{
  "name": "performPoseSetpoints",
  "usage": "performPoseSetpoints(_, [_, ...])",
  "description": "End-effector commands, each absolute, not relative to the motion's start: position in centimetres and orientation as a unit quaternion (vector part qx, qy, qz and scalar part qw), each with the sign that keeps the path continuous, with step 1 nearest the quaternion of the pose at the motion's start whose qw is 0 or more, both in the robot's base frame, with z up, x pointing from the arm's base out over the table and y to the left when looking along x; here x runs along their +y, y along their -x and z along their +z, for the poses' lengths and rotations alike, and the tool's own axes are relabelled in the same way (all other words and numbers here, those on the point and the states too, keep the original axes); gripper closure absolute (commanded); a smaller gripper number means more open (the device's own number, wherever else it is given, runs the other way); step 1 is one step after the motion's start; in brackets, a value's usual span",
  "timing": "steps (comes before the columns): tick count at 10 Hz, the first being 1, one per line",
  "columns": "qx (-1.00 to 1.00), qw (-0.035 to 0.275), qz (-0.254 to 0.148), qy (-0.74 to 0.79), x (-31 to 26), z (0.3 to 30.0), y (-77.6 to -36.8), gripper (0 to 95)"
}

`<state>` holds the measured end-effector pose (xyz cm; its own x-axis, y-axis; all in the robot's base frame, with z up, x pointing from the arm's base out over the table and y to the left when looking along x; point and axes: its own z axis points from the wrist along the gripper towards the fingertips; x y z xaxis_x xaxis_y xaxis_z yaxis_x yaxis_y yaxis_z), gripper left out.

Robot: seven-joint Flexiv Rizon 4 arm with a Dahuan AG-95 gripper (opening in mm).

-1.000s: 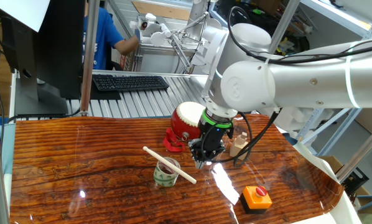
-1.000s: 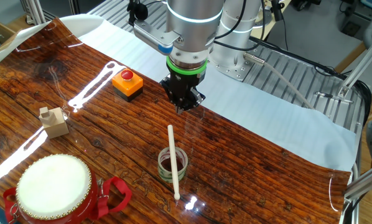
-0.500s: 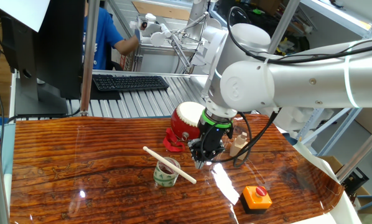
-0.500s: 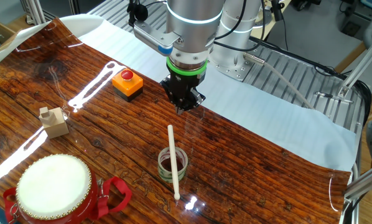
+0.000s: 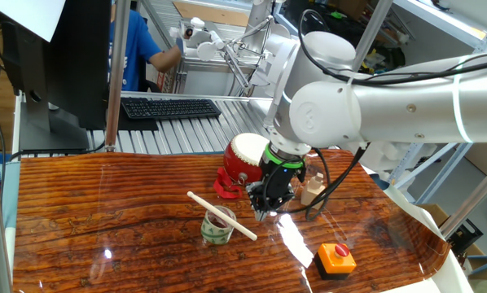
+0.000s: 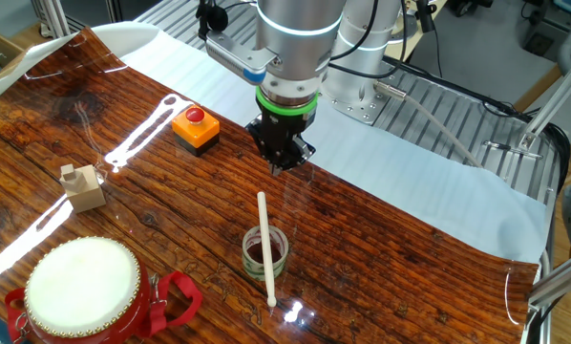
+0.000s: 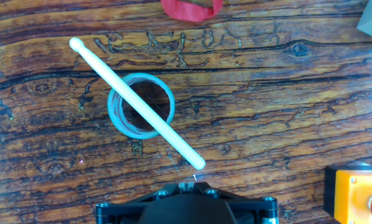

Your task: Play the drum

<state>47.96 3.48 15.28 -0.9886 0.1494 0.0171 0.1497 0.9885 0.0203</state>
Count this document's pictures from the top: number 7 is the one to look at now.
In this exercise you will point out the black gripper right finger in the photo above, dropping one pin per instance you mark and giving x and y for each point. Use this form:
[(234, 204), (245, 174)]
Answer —
[(254, 210)]

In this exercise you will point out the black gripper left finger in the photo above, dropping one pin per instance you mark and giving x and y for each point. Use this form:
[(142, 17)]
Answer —
[(123, 210)]

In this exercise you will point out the white wooden drumstick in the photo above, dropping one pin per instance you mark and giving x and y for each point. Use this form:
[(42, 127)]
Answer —
[(136, 102)]

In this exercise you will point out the wood grain table mat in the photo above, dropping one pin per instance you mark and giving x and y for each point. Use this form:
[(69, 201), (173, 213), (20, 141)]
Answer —
[(267, 130)]

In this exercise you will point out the patterned adhesive tape roll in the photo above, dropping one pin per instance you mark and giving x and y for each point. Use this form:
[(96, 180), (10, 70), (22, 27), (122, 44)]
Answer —
[(115, 118)]

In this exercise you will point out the orange emergency stop button box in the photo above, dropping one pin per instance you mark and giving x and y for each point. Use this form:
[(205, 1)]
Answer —
[(351, 196)]

